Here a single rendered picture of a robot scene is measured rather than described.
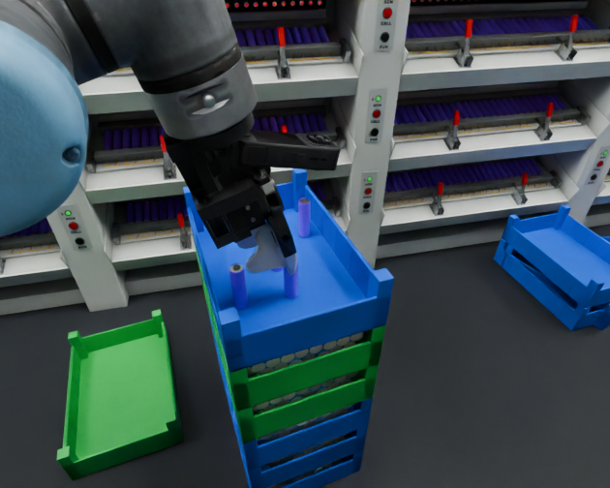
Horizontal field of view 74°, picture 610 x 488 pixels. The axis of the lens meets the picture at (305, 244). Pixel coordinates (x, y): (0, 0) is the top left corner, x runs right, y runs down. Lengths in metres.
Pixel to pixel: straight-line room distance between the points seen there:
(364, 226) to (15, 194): 0.98
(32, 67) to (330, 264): 0.48
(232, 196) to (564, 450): 0.82
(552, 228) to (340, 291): 0.98
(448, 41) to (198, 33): 0.81
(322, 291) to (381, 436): 0.42
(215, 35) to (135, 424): 0.78
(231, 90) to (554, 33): 1.00
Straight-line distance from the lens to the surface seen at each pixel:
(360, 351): 0.55
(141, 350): 1.07
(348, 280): 0.58
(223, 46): 0.36
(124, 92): 0.90
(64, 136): 0.20
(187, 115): 0.36
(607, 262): 1.37
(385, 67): 0.95
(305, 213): 0.62
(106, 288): 1.16
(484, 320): 1.16
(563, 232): 1.44
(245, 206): 0.42
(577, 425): 1.06
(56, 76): 0.21
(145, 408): 0.97
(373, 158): 1.02
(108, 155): 1.02
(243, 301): 0.53
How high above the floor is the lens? 0.79
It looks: 37 degrees down
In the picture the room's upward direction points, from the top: straight up
